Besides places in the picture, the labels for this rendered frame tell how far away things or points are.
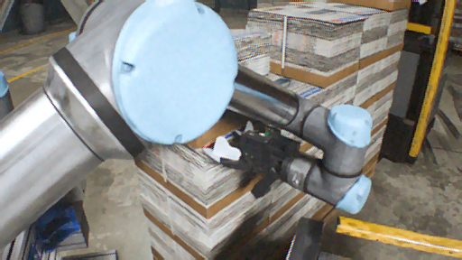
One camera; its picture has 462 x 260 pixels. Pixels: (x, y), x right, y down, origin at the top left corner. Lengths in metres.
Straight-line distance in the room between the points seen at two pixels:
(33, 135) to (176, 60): 0.12
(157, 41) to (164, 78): 0.03
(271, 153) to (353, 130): 0.20
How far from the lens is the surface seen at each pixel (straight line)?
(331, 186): 0.62
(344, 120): 0.56
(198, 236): 1.05
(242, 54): 0.82
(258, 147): 0.68
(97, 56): 0.26
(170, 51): 0.25
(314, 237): 0.64
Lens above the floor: 1.25
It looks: 29 degrees down
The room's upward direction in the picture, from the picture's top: straight up
